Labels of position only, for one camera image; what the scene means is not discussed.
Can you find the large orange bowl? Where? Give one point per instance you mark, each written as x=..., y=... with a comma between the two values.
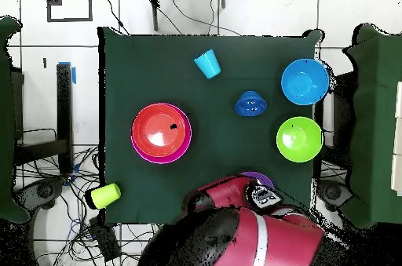
x=157, y=121

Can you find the purple bowl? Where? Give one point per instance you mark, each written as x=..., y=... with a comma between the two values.
x=262, y=177

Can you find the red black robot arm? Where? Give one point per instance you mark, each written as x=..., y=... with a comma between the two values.
x=282, y=241

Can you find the pink bowl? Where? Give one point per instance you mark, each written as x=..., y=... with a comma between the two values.
x=163, y=160

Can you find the small dark blue bowl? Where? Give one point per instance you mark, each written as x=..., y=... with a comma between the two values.
x=251, y=104

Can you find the dark green table cloth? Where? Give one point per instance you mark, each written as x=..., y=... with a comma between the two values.
x=220, y=74

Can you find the light blue cup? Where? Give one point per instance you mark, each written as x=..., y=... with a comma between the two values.
x=208, y=65

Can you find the lime green bowl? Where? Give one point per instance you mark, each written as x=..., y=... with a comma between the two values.
x=298, y=137

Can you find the light blue bowl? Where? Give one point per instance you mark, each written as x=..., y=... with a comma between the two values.
x=304, y=82

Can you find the lime green cup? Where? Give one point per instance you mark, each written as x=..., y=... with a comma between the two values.
x=105, y=196

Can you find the black tripod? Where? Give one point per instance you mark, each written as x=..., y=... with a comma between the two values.
x=155, y=2

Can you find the black grey floor device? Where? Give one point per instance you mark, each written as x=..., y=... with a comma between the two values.
x=44, y=190
x=333, y=192

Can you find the black power strip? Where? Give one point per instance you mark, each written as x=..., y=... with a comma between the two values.
x=105, y=241

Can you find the green cloth side table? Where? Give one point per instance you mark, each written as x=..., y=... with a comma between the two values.
x=6, y=121
x=377, y=121

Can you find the black metal frame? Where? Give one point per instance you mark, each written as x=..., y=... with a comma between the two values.
x=64, y=121

